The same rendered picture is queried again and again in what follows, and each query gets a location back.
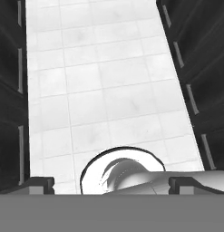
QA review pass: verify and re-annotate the white round thing, black rim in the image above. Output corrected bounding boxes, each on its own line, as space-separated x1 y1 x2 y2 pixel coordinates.
79 146 224 196

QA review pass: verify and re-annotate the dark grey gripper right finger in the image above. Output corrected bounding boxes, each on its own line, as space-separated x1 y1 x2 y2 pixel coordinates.
168 176 224 196

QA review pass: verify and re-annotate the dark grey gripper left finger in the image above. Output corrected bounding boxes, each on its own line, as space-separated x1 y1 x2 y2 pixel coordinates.
0 176 56 196

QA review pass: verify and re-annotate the grey cupboard handle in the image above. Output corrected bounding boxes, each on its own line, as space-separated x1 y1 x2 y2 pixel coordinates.
17 124 25 186
185 83 200 116
161 4 172 29
172 41 186 69
17 47 24 95
16 0 24 28
200 133 218 171

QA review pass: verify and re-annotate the dark cupboard run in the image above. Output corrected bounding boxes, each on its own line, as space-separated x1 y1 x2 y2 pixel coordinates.
155 0 224 173
0 0 32 194

